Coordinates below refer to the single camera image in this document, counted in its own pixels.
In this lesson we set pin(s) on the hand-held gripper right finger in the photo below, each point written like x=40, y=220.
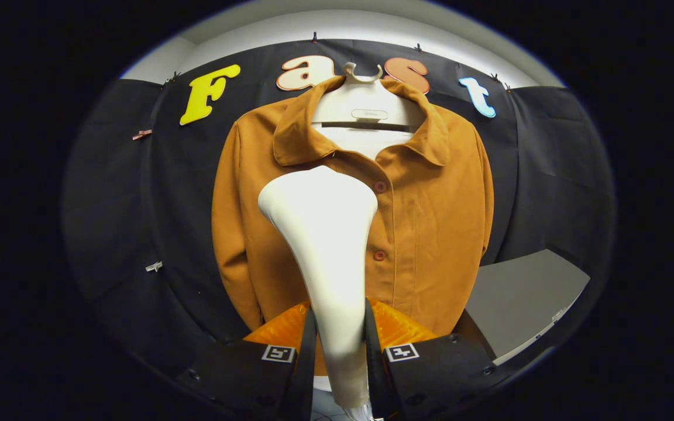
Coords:
x=375, y=374

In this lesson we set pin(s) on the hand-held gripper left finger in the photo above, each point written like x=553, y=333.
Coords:
x=305, y=374

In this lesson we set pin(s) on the white garment steamer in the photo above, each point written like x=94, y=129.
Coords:
x=325, y=234

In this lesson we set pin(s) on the orange button-up jacket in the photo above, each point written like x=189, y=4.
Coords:
x=430, y=234

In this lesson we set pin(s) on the white garment form hanger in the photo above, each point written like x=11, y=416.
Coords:
x=366, y=137

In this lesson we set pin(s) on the silver clip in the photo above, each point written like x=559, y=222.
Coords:
x=154, y=266

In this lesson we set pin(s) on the pink clip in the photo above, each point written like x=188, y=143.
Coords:
x=142, y=134

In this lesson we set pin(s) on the row of black clips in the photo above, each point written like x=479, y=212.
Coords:
x=314, y=37

